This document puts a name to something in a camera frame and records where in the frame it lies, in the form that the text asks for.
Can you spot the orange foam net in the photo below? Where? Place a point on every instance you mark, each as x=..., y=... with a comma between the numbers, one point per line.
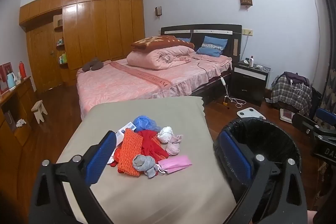
x=130, y=148

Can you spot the white bathroom scale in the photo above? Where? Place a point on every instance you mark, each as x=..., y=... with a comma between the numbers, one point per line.
x=250, y=113

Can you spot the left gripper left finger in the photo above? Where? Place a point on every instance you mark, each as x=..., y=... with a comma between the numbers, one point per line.
x=49, y=203

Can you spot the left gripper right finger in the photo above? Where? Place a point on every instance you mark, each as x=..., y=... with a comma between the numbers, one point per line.
x=265, y=192

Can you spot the red thermos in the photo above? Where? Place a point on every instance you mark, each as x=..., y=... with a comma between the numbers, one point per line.
x=22, y=70

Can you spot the pink covered bed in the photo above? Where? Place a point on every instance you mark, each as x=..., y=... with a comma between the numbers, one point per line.
x=117, y=81

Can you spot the small wall lamp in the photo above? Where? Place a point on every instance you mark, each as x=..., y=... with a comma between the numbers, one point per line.
x=158, y=11

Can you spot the wooden sideboard cabinet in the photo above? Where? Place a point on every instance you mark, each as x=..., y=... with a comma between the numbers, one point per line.
x=16, y=104

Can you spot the grey sock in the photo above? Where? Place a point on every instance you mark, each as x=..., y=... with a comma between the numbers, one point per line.
x=145, y=164

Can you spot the white lotion bottle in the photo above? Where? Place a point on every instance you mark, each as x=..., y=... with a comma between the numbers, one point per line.
x=251, y=62

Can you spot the red knit glove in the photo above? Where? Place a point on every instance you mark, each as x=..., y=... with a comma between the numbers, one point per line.
x=151, y=145

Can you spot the white cloth in cabinet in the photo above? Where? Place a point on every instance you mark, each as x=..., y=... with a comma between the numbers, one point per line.
x=20, y=123

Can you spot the dark bed headboard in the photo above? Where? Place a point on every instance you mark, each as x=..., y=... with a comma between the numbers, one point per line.
x=197, y=32

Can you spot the black lined trash bin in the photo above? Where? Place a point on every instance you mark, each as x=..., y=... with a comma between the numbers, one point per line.
x=263, y=137

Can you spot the blue pillow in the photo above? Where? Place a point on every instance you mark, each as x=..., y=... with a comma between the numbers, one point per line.
x=212, y=46

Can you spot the brown neck pillow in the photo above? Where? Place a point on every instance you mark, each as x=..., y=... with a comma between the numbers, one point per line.
x=94, y=65

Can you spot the beige table cloth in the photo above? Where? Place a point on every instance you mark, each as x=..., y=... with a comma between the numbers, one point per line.
x=197, y=194

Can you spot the pink sock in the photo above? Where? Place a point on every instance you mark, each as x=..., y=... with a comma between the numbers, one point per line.
x=173, y=146

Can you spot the blue plastic bag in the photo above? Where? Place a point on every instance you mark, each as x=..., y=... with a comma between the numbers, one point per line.
x=143, y=122

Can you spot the folded pink quilt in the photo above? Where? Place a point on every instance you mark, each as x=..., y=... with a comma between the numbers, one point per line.
x=161, y=59

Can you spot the black white nightstand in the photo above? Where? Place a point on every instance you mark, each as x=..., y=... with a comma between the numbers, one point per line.
x=249, y=83

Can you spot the pink face mask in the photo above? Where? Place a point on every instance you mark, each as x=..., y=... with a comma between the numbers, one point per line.
x=174, y=164

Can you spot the wooden wardrobe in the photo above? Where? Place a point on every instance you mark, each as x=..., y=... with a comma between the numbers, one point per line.
x=64, y=35

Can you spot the white tissue wad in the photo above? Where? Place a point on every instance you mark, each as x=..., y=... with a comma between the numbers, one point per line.
x=165, y=135

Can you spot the red plastic bag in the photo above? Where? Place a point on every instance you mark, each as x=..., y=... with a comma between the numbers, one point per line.
x=114, y=159

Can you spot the wall power socket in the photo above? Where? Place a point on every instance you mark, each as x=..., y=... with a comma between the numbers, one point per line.
x=247, y=32

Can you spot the small white stool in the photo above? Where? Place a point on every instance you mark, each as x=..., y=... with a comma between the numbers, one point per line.
x=39, y=111

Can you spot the plaid covered chair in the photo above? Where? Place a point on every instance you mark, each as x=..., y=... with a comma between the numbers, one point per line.
x=291, y=91

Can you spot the red picture frame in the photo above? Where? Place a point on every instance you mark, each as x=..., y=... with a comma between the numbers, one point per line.
x=5, y=69

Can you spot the light blue kettle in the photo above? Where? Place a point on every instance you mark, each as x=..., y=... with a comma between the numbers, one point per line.
x=11, y=80

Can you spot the brown patterned blanket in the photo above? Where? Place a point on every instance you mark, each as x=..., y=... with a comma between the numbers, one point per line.
x=152, y=43

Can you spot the white blue paper box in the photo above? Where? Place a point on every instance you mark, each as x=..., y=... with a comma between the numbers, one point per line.
x=120, y=133

